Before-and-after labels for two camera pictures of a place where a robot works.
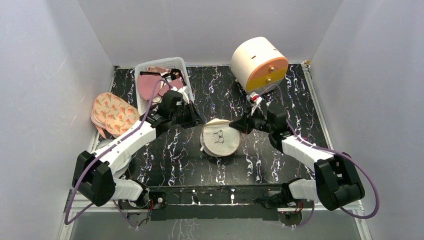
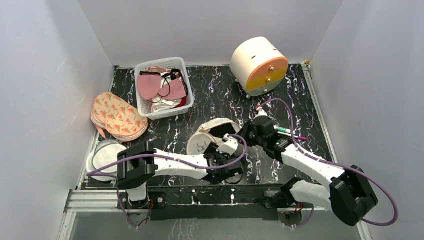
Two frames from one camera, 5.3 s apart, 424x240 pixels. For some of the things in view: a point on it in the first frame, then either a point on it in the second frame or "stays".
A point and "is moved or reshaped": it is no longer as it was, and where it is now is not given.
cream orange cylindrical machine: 257,66 stays
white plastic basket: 144,107 stays
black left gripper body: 184,117 -> 212,149
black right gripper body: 248,122 -> 247,133
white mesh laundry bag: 219,139 is moved or reshaped
